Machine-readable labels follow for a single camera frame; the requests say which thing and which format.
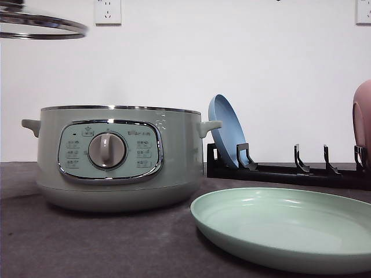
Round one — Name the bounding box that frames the white wall socket right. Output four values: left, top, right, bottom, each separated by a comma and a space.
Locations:
355, 0, 371, 27

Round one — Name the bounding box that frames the blue plate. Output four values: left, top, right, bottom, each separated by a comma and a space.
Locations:
208, 94, 247, 168

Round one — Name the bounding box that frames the pink plate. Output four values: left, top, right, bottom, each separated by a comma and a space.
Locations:
352, 80, 371, 170

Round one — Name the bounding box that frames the white wall socket left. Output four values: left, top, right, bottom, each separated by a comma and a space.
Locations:
95, 0, 122, 26

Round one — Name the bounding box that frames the green plate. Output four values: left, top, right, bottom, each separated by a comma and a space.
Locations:
190, 187, 371, 275

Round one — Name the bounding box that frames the green electric steamer pot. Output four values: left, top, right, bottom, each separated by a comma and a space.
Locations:
21, 105, 222, 213

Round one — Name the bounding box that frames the glass steamer lid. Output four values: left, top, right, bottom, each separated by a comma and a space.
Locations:
0, 0, 88, 40

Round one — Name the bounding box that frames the white wall socket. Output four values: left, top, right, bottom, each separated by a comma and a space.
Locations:
355, 0, 371, 27
95, 0, 122, 26

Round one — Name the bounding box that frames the black dish rack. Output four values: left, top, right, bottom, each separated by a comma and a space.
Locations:
206, 143, 371, 191

